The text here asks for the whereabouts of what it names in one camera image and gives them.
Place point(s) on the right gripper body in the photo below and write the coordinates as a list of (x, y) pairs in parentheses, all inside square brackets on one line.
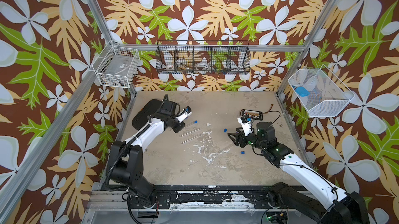
[(252, 140)]

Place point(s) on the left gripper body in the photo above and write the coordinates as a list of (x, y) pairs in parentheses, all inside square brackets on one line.
[(175, 124)]

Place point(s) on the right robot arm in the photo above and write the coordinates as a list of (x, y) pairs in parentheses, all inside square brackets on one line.
[(329, 204)]

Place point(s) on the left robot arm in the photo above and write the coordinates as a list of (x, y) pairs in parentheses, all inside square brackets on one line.
[(125, 165)]

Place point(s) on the black tool case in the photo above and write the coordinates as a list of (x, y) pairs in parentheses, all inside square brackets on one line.
[(141, 118)]

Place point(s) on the blue item in basket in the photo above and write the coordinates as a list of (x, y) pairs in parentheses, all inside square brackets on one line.
[(302, 92)]

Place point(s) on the clear plastic box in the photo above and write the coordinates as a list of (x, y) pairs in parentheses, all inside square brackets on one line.
[(119, 65)]

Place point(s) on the white mesh basket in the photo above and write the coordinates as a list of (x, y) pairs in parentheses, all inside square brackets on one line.
[(329, 96)]

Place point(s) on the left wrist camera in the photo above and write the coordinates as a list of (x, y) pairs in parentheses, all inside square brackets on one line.
[(184, 114)]

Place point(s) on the black wire basket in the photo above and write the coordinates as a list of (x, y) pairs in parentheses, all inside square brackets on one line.
[(212, 56)]

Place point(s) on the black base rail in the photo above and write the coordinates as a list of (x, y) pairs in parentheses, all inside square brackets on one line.
[(260, 197)]

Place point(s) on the white wire basket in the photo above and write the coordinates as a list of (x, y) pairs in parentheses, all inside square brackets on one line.
[(116, 81)]

